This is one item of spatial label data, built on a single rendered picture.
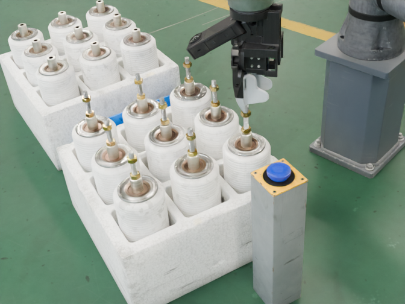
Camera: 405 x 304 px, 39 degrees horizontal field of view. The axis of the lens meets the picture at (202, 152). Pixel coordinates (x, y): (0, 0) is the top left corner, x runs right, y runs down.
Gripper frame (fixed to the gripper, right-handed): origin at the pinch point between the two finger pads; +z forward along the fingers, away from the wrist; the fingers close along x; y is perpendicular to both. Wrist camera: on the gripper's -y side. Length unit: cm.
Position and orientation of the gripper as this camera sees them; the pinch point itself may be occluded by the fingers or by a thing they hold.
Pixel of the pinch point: (241, 104)
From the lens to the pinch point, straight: 107.2
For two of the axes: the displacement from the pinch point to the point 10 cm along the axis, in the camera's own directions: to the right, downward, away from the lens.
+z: 0.8, 7.8, 6.2
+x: 2.5, -6.2, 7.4
